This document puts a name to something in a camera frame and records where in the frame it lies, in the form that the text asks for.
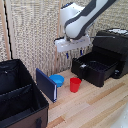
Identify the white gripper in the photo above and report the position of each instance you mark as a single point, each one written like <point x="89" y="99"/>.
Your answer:
<point x="71" y="44"/>

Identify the blue plastic bowl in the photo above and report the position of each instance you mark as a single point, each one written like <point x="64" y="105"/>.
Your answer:
<point x="58" y="80"/>

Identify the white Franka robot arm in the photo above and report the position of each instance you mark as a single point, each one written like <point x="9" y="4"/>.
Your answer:
<point x="83" y="18"/>

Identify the black air fryer housing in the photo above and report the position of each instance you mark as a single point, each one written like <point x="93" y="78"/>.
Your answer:
<point x="113" y="43"/>

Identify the red plastic cup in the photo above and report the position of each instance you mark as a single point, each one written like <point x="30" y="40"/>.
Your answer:
<point x="75" y="84"/>

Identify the dark blue book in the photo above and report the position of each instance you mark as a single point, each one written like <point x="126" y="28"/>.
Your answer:
<point x="46" y="84"/>

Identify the beige woven folding screen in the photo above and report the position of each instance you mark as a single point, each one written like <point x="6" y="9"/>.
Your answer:
<point x="30" y="33"/>

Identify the black fabric storage box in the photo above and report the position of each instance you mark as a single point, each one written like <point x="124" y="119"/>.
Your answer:
<point x="18" y="96"/>

